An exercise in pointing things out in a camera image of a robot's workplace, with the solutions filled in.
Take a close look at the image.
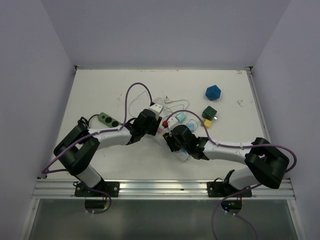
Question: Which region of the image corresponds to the white power strip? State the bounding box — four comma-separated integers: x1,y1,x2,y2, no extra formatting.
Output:
153,125,190,163

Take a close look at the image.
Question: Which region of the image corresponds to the light blue plug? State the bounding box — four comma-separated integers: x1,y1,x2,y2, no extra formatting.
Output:
175,112,187,124

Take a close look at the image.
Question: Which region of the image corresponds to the yellow plug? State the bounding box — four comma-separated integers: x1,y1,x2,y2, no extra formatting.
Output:
203,118,212,129

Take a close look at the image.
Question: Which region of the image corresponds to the green power strip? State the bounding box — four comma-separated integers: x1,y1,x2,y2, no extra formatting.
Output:
97,112,122,128

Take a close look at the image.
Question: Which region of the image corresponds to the dark green plug adapter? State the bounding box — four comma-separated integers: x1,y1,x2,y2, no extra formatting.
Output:
201,106,217,121

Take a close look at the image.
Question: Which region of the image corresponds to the blue plug adapter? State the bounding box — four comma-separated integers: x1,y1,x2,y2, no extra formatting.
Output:
205,85,221,101

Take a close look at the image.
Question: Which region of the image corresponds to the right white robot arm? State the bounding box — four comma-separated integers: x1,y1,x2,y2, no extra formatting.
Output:
163,125,290,197

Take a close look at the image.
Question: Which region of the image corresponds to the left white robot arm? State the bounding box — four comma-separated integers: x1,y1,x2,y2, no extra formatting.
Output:
53,104,163,197

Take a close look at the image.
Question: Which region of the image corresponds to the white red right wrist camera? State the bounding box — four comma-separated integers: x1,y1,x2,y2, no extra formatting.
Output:
162,117,180,132

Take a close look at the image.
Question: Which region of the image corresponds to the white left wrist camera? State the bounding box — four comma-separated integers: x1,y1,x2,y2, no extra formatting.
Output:
148,102,164,120

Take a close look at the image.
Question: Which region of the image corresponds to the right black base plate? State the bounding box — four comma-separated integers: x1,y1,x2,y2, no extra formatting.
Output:
206,177,240,198

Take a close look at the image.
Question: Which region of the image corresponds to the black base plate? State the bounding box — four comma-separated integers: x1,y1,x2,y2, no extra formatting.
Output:
72,180,120,198
206,177,240,198

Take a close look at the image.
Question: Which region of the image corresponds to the black power cord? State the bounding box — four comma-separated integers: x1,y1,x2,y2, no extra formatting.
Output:
77,113,101,128

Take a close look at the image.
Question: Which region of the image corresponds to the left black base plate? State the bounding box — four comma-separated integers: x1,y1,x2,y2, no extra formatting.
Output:
72,180,120,198

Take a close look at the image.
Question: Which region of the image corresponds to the aluminium right side rail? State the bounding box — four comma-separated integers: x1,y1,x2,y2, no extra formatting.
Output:
244,66,283,180

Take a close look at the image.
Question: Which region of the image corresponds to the aluminium rail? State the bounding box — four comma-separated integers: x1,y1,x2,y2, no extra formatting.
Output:
31,179,296,200
244,66,283,180

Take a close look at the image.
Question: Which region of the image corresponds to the aluminium front rail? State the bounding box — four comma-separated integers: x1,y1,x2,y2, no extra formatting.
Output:
31,179,296,200

